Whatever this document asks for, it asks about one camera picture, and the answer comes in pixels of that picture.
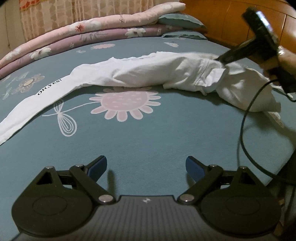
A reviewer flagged upper teal pillow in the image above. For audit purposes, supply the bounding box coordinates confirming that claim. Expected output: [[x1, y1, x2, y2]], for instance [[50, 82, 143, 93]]
[[158, 13, 206, 29]]

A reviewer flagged patterned beige curtain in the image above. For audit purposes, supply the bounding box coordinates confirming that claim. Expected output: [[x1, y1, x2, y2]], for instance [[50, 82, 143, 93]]
[[19, 0, 155, 43]]

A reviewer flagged lower teal pillow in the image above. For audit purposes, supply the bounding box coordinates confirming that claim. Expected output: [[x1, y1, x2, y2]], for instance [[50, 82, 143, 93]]
[[162, 31, 207, 40]]

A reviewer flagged wooden headboard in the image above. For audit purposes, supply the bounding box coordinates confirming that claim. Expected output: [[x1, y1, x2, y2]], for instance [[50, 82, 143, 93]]
[[182, 0, 295, 52]]

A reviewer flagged teal floral bed sheet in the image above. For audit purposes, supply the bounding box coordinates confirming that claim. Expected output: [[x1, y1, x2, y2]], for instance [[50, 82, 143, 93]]
[[0, 36, 296, 241]]

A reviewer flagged teal pillow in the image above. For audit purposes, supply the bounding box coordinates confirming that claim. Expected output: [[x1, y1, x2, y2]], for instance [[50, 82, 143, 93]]
[[162, 31, 207, 40], [158, 13, 206, 29]]

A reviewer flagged purple floral folded quilt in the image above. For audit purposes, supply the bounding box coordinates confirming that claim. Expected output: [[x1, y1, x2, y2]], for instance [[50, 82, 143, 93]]
[[1, 24, 182, 79]]

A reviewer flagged pink floral folded quilt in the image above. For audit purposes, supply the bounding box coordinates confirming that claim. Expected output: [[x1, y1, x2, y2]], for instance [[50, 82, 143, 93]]
[[1, 1, 186, 68]]

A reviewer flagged person's right hand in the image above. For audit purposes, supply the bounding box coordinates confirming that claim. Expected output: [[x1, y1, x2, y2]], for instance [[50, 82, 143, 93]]
[[259, 47, 296, 79]]

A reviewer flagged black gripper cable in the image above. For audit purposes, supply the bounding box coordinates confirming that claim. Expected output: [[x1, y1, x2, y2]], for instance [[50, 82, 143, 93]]
[[239, 78, 296, 179]]

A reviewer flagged white printed long-sleeve shirt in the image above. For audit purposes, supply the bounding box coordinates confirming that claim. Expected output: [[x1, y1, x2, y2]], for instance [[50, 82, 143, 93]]
[[1, 52, 281, 143]]

